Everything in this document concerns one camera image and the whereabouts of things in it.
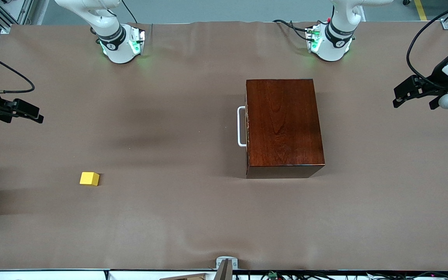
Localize dark red wooden cabinet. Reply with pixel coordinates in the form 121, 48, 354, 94
245, 79, 325, 179

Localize brown table mat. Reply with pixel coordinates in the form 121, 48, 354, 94
0, 20, 448, 271

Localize black cable bundle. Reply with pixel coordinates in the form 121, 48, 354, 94
234, 271, 448, 280

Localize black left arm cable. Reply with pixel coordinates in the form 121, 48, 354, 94
407, 2, 448, 88

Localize yellow block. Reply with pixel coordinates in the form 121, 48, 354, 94
80, 172, 100, 186

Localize black right base cable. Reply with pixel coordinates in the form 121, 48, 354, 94
121, 0, 137, 25

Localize black base cable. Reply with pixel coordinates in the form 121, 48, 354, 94
273, 19, 314, 42
121, 0, 137, 25

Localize light wooden plank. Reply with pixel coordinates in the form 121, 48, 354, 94
159, 273, 209, 280

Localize grey metal bracket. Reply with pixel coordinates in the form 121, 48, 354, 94
216, 256, 238, 270

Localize wooden drawer with white handle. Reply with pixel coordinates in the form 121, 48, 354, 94
237, 106, 249, 147

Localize grey camera mount beam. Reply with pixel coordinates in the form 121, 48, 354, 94
213, 259, 233, 280

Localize black left base cable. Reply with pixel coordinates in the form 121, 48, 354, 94
273, 19, 314, 42

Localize aluminium frame rails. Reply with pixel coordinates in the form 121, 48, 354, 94
0, 0, 34, 35

